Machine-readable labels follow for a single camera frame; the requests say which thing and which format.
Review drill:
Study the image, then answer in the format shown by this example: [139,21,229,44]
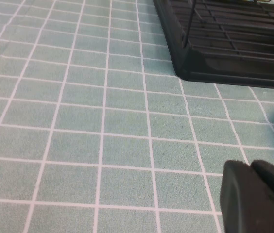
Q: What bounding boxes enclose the green checked tablecloth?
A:
[0,0,274,233]

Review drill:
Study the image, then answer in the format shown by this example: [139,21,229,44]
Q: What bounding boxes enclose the black wire dish rack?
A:
[168,0,274,64]

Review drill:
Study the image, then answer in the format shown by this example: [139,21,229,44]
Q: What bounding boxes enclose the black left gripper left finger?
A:
[219,160,274,233]

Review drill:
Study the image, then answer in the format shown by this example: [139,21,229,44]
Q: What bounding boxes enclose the black plastic drip tray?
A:
[153,0,274,91]

